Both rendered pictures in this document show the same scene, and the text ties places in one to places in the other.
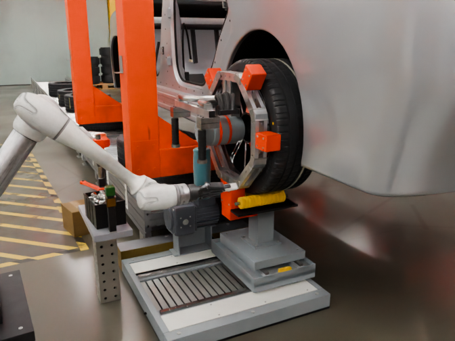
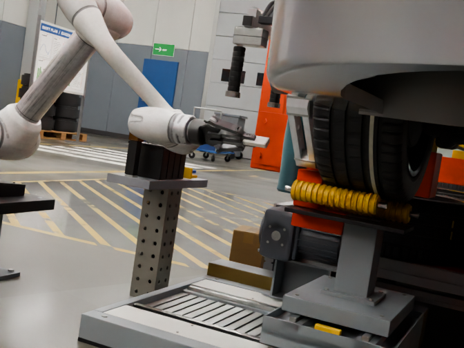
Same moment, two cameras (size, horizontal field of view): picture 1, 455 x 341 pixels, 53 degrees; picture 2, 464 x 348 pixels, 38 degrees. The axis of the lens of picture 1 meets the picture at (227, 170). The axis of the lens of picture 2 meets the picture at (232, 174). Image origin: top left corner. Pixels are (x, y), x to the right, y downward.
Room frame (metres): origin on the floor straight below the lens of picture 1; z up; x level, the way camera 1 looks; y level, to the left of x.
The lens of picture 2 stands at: (0.66, -1.42, 0.66)
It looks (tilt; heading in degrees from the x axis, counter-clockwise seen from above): 4 degrees down; 50
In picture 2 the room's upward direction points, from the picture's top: 8 degrees clockwise
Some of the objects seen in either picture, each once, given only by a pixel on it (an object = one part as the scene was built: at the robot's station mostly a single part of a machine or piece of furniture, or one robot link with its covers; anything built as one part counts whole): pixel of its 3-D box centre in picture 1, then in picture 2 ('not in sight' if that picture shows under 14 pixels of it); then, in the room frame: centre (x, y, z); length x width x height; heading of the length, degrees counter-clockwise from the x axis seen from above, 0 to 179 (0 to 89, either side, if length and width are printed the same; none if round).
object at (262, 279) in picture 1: (260, 256); (348, 326); (2.24, -0.18, 0.13); 0.50 x 0.36 x 0.10; 26
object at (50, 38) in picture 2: not in sight; (59, 83); (5.50, 9.04, 0.97); 1.50 x 0.50 x 1.95; 29
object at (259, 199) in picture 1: (261, 199); (334, 197); (2.10, -0.17, 0.51); 0.29 x 0.06 x 0.06; 116
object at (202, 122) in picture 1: (208, 122); (250, 36); (1.92, 0.08, 0.93); 0.09 x 0.05 x 0.05; 116
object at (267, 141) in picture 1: (267, 141); not in sight; (1.88, -0.17, 0.85); 0.09 x 0.08 x 0.07; 26
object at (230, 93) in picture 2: (202, 145); (236, 70); (1.91, 0.11, 0.83); 0.04 x 0.04 x 0.16
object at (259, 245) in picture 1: (261, 224); (358, 263); (2.24, -0.18, 0.32); 0.40 x 0.30 x 0.28; 26
